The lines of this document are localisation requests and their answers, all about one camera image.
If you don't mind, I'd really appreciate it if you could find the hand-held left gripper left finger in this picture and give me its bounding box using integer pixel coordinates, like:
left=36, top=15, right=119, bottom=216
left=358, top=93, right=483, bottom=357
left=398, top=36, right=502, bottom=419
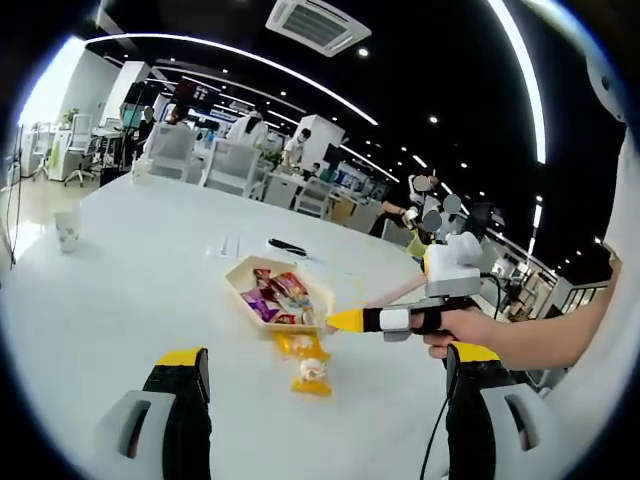
left=82, top=343, right=214, bottom=480

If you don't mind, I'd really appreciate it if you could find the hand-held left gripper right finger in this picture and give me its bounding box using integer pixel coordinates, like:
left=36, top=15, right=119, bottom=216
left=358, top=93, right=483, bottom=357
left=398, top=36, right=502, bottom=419
left=444, top=339, right=564, bottom=480

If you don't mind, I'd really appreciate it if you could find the yellow bun food packet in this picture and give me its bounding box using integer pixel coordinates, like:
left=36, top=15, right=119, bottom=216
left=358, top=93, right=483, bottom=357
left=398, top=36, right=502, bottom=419
left=290, top=354, right=334, bottom=398
left=273, top=332, right=334, bottom=359

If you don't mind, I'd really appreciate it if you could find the dark red food bar packet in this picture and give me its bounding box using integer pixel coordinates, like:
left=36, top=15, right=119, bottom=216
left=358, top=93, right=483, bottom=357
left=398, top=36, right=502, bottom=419
left=269, top=272, right=309, bottom=299

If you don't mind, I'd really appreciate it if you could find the brown purple-label food bar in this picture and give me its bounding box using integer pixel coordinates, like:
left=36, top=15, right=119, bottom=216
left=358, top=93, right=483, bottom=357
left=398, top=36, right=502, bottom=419
left=259, top=299, right=286, bottom=324

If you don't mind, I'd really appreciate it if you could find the purple brown food packet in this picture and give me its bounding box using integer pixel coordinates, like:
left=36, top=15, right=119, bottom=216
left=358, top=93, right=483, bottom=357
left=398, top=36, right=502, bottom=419
left=240, top=288, right=274, bottom=314

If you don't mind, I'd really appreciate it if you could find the cream hexagonal container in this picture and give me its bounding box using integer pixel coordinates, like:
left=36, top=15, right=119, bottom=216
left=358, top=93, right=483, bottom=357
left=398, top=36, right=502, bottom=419
left=224, top=254, right=335, bottom=335

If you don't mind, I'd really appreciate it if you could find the person's right hand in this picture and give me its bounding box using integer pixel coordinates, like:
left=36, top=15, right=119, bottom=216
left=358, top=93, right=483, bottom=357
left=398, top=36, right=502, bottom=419
left=412, top=305, right=506, bottom=360

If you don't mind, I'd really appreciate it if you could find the person's white shirt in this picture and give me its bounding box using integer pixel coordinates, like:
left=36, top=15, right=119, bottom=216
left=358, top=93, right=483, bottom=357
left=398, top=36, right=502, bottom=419
left=539, top=124, right=640, bottom=480

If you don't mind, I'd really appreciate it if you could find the white mesh office chair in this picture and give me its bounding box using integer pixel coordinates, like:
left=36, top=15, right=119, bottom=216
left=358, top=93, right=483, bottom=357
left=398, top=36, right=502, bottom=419
left=294, top=178, right=334, bottom=219
left=144, top=123, right=196, bottom=181
left=204, top=139, right=264, bottom=196
left=64, top=113, right=96, bottom=186

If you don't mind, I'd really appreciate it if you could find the long ceiling light strip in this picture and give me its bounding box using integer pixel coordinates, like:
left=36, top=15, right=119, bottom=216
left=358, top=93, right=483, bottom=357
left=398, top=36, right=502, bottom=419
left=84, top=33, right=379, bottom=126
left=487, top=0, right=547, bottom=164

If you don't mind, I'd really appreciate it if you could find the printed white paper cup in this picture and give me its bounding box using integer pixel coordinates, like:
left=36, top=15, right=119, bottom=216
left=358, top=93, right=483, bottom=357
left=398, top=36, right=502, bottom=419
left=53, top=208, right=82, bottom=253

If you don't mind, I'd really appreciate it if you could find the grey chest-worn device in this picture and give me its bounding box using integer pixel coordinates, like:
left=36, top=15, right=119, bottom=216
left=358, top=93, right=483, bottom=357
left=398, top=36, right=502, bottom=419
left=582, top=44, right=629, bottom=124

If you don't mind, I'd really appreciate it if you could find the ceiling air conditioner vent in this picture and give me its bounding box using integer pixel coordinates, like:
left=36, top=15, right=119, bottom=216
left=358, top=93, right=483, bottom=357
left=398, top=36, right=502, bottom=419
left=264, top=0, right=373, bottom=57

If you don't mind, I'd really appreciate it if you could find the hanging dark display screen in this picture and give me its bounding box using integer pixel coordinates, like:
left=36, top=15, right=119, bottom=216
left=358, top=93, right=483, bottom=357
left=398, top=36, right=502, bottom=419
left=174, top=77, right=221, bottom=109

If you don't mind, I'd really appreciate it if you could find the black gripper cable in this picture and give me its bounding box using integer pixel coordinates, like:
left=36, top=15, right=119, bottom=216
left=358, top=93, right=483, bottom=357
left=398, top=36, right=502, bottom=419
left=418, top=369, right=452, bottom=480

